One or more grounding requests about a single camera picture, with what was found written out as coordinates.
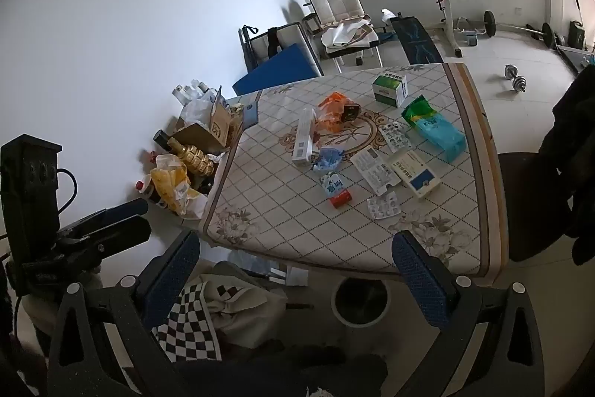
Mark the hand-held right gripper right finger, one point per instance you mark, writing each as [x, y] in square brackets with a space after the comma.
[420, 280]

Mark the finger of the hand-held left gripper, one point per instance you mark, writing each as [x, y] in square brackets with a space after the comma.
[125, 234]
[116, 211]

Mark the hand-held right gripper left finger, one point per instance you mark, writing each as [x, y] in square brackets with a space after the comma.
[169, 280]

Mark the long white box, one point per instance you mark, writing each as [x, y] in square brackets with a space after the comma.
[303, 141]

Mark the red capped bottle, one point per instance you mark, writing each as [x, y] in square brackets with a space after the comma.
[143, 190]

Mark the black white checkered cloth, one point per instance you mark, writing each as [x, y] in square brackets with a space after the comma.
[186, 332]

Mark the yellow plastic bag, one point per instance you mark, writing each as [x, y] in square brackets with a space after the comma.
[169, 183]

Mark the white round bin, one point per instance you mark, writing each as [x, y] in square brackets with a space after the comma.
[360, 301]

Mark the beige cloth bag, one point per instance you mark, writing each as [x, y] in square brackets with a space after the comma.
[241, 318]

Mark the silver blister pack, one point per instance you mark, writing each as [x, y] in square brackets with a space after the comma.
[395, 136]
[382, 206]

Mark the dark glass bottle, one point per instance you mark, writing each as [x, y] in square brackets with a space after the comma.
[161, 139]

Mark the gold wrapped candy pile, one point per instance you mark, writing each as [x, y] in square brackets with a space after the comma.
[193, 155]

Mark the white blue medicine box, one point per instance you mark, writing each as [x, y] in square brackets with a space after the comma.
[418, 176]

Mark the white printed blister pack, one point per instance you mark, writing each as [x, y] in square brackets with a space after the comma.
[374, 169]

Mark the white plastic bag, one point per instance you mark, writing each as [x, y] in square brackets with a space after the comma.
[195, 108]

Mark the brown cardboard box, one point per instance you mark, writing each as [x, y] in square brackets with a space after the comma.
[218, 122]

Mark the green blue packet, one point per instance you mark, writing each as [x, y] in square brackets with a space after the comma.
[437, 132]

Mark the blue crumpled wrapper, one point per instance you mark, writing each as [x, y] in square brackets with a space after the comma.
[327, 160]

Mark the small blue panel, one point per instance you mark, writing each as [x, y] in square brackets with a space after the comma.
[251, 111]

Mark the dark brown packet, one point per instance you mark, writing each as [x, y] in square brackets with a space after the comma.
[349, 113]

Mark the green white carton box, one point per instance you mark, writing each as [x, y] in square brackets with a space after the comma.
[388, 90]

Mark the orange plastic bag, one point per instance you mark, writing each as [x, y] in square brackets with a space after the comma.
[331, 108]

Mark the dark cloth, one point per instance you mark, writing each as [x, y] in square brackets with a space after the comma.
[576, 136]

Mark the blue chair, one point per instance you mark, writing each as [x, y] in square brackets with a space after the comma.
[279, 71]

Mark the chrome dumbbell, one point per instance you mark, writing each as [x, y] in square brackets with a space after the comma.
[511, 71]

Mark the dark weight bench pad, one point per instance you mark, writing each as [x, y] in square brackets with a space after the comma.
[418, 41]

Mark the white beige bag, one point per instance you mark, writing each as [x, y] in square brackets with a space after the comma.
[339, 34]

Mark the small floor barbell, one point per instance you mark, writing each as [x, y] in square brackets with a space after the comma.
[489, 24]

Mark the white padded chair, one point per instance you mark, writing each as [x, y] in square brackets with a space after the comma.
[337, 1]

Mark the green jerry can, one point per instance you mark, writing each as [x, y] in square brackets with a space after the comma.
[577, 34]

